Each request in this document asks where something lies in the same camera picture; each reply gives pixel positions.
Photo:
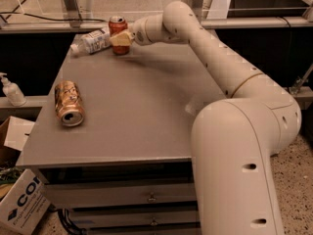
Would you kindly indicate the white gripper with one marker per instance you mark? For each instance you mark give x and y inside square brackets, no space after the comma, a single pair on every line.
[139,32]

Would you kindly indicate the red coke can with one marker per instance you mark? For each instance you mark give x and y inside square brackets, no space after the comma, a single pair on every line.
[116,25]

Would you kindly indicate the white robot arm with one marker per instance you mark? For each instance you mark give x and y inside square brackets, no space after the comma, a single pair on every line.
[232,139]

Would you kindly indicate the clear plastic water bottle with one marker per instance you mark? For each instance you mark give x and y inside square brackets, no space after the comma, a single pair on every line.
[92,42]

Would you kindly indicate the gold crushed soda can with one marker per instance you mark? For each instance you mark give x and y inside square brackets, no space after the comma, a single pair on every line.
[68,104]

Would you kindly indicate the white pump dispenser bottle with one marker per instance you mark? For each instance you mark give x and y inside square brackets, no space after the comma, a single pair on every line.
[12,91]

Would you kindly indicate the grey drawer cabinet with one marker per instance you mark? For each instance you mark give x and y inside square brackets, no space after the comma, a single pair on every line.
[135,139]

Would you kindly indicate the white cardboard box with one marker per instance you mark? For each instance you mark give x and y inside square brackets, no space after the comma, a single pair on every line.
[22,203]

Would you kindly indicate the top drawer metal handle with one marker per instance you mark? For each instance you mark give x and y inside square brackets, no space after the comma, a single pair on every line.
[152,198]

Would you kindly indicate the drawer metal handle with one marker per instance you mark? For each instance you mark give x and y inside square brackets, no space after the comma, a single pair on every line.
[153,222]
[152,198]

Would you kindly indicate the middle drawer metal handle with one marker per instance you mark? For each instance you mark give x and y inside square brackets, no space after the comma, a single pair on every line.
[153,222]

